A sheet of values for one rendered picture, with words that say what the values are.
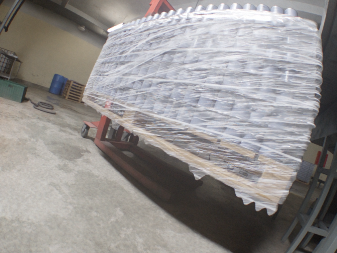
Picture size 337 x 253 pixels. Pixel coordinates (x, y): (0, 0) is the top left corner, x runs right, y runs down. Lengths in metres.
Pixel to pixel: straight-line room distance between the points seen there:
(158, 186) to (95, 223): 0.52
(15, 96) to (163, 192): 2.85
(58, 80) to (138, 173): 6.93
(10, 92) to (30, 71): 5.81
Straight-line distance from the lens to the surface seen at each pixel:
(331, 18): 0.71
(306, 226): 1.03
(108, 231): 0.73
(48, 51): 9.00
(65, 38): 9.23
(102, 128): 1.66
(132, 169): 1.22
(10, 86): 3.15
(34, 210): 0.76
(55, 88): 7.72
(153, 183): 1.08
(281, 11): 0.79
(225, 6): 0.85
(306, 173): 8.38
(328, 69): 0.96
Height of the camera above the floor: 0.53
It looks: 2 degrees down
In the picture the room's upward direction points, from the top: 20 degrees clockwise
